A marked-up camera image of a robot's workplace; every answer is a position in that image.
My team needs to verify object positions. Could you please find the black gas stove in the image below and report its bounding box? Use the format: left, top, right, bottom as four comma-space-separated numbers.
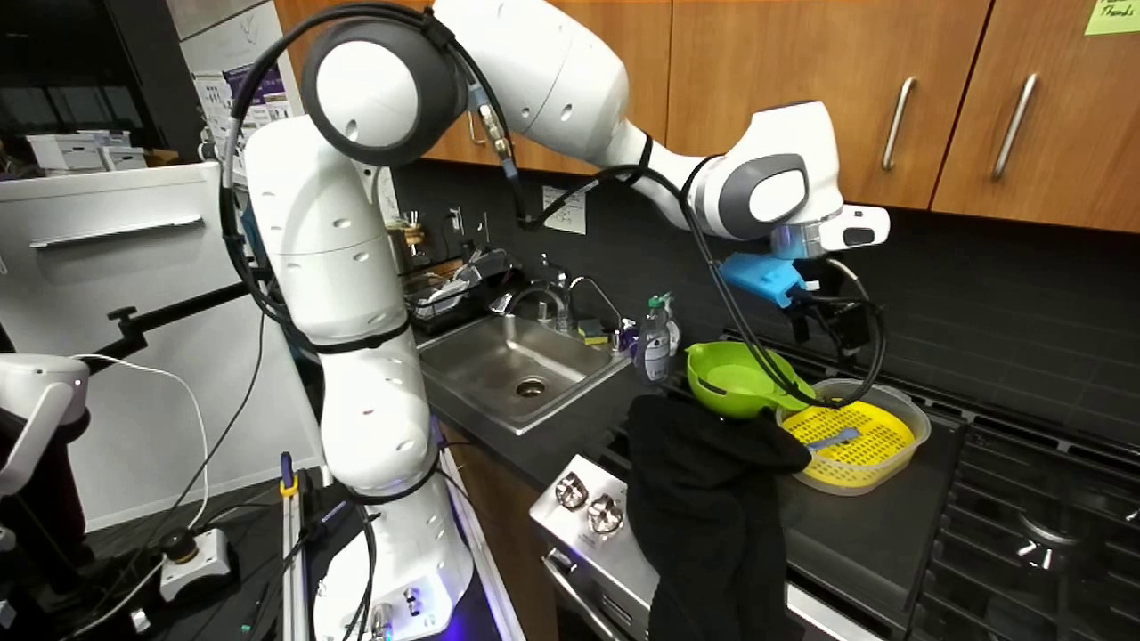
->
526, 387, 1140, 641

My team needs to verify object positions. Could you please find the purple printed poster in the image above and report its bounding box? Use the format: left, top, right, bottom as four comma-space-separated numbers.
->
224, 61, 289, 113

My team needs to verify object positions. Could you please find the clear dish soap bottle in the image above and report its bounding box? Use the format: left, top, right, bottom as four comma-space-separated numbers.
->
638, 293, 683, 387

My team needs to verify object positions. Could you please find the big green bowl with handle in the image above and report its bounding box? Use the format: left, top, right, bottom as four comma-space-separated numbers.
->
683, 339, 822, 420

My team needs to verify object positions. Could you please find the white storage box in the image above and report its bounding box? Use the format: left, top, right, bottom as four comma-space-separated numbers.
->
25, 127, 155, 178

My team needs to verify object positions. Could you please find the white panel with handle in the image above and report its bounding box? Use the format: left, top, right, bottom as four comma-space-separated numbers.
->
0, 159, 314, 532

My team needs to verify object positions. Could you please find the clear container with yellow strainer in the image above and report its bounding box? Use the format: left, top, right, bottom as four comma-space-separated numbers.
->
775, 378, 936, 500

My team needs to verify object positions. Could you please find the wooden upper cabinet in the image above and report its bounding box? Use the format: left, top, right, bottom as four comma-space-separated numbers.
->
276, 0, 1140, 235

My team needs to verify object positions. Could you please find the black dish rack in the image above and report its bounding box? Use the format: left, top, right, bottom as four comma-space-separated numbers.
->
402, 244, 517, 321

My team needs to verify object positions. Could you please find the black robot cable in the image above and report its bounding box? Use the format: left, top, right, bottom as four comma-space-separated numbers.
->
214, 0, 890, 415

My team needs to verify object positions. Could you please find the grey pole with yellow tip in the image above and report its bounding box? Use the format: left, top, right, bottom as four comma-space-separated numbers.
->
276, 448, 314, 641

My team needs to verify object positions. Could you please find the green sticky note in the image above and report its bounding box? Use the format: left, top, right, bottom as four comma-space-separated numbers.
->
1084, 0, 1140, 38

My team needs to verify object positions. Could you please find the silver faucet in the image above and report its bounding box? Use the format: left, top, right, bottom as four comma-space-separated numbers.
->
507, 283, 576, 339

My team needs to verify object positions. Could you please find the small white base device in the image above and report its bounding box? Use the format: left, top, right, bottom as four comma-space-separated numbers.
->
156, 523, 235, 604

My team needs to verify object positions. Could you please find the silver stove knob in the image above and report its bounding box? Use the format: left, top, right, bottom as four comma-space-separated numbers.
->
552, 470, 595, 514
585, 492, 626, 537

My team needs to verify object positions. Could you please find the white curved device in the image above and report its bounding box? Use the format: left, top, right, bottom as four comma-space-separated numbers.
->
0, 354, 92, 500

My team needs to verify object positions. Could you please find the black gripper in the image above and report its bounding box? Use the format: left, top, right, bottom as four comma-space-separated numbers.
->
801, 260, 883, 365

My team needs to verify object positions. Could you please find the silver cabinet handle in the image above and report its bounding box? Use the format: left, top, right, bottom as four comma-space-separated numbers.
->
879, 70, 921, 174
991, 68, 1044, 183

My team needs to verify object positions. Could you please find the purple bottle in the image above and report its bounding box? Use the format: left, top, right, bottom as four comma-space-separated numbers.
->
612, 316, 646, 365

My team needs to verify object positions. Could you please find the stainless steel sink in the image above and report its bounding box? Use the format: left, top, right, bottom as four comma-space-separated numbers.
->
424, 310, 634, 438

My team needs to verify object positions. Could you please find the black cloth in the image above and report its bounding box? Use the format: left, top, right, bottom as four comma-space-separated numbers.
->
625, 391, 820, 641

